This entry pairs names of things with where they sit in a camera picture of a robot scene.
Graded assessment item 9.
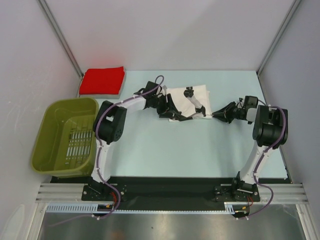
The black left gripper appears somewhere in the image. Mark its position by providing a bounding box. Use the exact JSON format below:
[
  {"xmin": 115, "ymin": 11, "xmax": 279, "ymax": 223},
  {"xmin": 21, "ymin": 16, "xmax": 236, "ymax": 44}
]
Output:
[{"xmin": 151, "ymin": 93, "xmax": 179, "ymax": 119}]

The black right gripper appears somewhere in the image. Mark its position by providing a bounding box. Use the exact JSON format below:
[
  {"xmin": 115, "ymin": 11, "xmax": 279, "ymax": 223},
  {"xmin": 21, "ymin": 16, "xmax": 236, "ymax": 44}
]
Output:
[{"xmin": 213, "ymin": 101, "xmax": 243, "ymax": 124}]

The white t shirt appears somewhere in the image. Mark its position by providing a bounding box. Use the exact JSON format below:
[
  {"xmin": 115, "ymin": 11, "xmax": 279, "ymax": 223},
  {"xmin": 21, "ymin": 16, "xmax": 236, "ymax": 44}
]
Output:
[{"xmin": 164, "ymin": 85, "xmax": 212, "ymax": 121}]

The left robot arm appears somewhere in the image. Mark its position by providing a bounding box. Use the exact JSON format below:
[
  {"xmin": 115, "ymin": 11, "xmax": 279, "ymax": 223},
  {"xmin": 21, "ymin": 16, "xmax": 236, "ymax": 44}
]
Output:
[{"xmin": 91, "ymin": 81, "xmax": 190, "ymax": 200}]

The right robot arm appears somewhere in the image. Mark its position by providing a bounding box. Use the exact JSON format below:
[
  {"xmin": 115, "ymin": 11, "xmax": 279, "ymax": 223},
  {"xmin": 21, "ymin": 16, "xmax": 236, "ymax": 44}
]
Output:
[{"xmin": 212, "ymin": 96, "xmax": 288, "ymax": 202}]

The folded red t shirt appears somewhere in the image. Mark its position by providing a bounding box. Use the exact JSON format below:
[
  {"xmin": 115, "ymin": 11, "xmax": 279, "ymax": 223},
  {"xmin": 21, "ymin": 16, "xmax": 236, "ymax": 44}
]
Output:
[{"xmin": 78, "ymin": 65, "xmax": 127, "ymax": 96}]

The olive green plastic bin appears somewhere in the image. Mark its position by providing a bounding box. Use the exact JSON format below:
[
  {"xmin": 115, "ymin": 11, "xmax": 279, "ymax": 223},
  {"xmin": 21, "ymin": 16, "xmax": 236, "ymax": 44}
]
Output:
[{"xmin": 30, "ymin": 97, "xmax": 99, "ymax": 178}]

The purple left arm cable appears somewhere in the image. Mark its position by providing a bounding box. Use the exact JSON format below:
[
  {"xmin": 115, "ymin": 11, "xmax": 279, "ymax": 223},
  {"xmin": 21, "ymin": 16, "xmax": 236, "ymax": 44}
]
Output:
[{"xmin": 48, "ymin": 75, "xmax": 166, "ymax": 227}]

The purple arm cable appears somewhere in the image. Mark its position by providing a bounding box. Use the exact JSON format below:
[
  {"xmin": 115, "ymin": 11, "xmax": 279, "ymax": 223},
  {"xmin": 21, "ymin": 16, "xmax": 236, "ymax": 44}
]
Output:
[
  {"xmin": 48, "ymin": 75, "xmax": 166, "ymax": 227},
  {"xmin": 246, "ymin": 104, "xmax": 287, "ymax": 221}
]

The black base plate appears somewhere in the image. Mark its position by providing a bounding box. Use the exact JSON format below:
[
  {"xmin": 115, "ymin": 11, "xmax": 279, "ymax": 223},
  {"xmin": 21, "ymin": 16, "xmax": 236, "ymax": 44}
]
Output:
[{"xmin": 51, "ymin": 174, "xmax": 262, "ymax": 211}]

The white slotted cable duct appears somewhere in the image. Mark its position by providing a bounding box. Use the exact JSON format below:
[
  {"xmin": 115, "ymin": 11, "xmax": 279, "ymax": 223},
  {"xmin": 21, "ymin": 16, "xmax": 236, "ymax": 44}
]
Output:
[{"xmin": 46, "ymin": 203, "xmax": 248, "ymax": 215}]

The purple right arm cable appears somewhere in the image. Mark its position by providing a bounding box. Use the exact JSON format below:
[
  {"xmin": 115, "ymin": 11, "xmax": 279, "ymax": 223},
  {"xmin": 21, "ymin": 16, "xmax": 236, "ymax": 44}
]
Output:
[{"xmin": 246, "ymin": 104, "xmax": 287, "ymax": 221}]

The aluminium frame post right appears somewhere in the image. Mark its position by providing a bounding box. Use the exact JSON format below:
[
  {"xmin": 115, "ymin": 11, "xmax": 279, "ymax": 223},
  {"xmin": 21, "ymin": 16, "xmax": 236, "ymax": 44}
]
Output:
[{"xmin": 256, "ymin": 0, "xmax": 304, "ymax": 78}]

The aluminium frame post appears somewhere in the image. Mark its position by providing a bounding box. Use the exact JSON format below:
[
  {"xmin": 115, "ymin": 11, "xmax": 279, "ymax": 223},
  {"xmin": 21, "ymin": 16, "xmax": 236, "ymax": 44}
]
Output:
[
  {"xmin": 36, "ymin": 0, "xmax": 84, "ymax": 78},
  {"xmin": 256, "ymin": 0, "xmax": 304, "ymax": 78}
]

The aluminium front rail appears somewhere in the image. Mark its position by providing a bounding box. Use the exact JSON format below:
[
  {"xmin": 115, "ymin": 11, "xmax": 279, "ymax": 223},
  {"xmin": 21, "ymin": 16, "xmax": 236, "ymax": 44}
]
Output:
[{"xmin": 35, "ymin": 183, "xmax": 309, "ymax": 205}]

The aluminium frame post left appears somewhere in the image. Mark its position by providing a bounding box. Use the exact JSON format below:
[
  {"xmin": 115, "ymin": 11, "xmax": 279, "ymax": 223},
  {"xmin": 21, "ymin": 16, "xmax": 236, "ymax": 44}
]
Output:
[{"xmin": 36, "ymin": 0, "xmax": 84, "ymax": 78}]

